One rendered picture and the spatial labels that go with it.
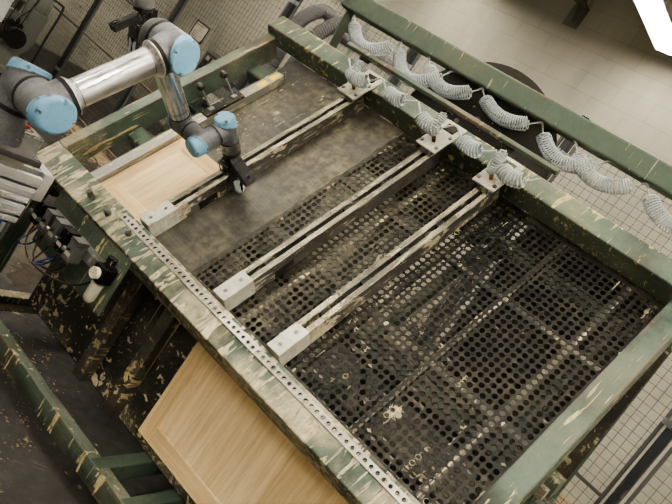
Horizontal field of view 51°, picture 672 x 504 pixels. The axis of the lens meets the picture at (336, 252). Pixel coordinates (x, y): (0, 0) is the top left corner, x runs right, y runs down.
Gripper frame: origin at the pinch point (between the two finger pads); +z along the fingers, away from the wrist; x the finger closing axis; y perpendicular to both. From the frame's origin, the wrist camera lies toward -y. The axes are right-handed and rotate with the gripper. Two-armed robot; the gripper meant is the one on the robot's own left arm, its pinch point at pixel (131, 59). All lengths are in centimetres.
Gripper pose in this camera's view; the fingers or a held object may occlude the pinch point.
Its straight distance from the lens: 284.7
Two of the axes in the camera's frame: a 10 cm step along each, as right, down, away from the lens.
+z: -2.5, 8.5, 4.6
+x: -5.9, -5.2, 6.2
